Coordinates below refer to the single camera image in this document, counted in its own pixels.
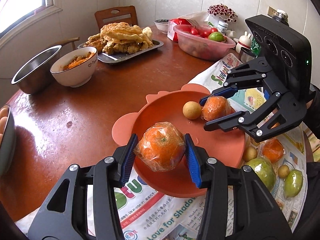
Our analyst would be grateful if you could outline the white ceramic bowl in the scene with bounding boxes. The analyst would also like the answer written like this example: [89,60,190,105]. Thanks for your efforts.
[50,47,98,87]

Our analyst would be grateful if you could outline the black sleeve right forearm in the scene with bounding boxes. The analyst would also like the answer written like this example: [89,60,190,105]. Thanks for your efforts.
[304,84,320,139]

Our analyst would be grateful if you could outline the small yellow longan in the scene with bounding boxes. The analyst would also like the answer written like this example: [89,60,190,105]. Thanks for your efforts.
[182,101,202,120]
[277,164,290,179]

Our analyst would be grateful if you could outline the wooden chair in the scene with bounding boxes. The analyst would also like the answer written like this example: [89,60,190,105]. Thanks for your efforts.
[94,5,138,30]

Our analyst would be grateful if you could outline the white medicine bottle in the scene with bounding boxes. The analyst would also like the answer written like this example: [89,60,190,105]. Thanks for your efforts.
[217,21,228,35]

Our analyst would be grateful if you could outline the pile of fried food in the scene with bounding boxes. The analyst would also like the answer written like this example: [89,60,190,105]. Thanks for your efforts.
[83,22,153,55]

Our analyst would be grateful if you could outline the white rabbit figurine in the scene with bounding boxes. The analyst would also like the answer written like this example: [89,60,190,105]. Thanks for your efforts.
[235,32,252,54]

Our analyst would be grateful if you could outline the metal tray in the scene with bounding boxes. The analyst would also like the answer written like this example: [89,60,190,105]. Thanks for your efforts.
[98,40,164,64]

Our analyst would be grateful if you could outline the black thermos bottle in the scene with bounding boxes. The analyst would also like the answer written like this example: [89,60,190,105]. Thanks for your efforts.
[272,9,289,26]

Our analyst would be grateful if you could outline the orange plastic plate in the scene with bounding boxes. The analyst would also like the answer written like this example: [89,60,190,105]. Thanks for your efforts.
[112,84,245,198]

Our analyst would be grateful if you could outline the white plastic bag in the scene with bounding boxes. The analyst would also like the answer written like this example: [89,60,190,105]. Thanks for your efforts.
[179,11,214,28]

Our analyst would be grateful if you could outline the pink plastic basin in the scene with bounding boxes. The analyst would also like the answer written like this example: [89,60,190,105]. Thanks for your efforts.
[173,24,235,61]

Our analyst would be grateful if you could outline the left newspaper sheet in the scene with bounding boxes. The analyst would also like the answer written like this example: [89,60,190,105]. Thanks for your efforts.
[16,134,308,239]

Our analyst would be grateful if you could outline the green fruit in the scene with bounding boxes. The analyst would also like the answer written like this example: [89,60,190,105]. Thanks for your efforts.
[246,157,276,191]
[284,169,303,198]

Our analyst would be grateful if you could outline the orange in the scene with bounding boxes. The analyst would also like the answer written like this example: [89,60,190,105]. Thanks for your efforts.
[262,138,285,164]
[201,96,232,121]
[134,122,186,172]

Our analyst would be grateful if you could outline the small longan behind green fruit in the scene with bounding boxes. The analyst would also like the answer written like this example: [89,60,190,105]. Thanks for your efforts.
[242,146,258,162]

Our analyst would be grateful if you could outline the decorative flower bunch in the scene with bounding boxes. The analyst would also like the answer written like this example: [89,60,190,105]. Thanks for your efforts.
[207,3,238,23]

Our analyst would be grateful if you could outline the bowl of eggs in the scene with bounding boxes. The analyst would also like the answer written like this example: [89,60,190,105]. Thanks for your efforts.
[1,104,16,176]

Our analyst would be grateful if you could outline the stainless steel bowl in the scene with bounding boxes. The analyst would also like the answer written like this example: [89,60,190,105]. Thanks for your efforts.
[11,45,62,95]

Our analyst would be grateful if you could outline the small metal cup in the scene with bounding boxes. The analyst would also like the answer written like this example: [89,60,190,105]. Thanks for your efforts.
[239,47,257,63]

